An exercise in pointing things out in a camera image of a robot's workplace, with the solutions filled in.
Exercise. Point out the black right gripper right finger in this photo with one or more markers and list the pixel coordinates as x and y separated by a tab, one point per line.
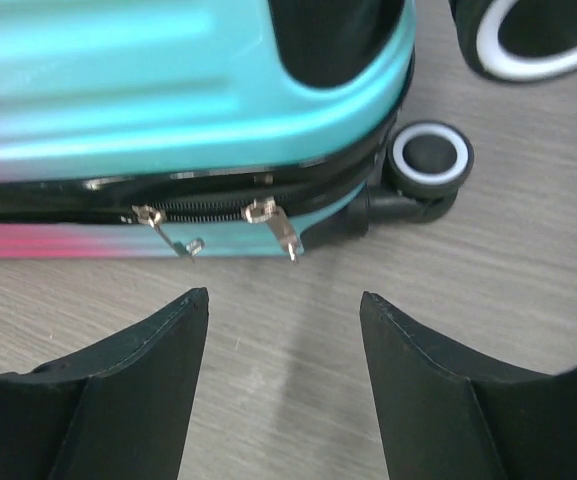
447	411

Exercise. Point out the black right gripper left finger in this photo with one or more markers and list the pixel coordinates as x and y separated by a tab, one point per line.
118	409

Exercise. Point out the pink and teal children's suitcase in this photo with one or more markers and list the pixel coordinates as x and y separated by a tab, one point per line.
143	128

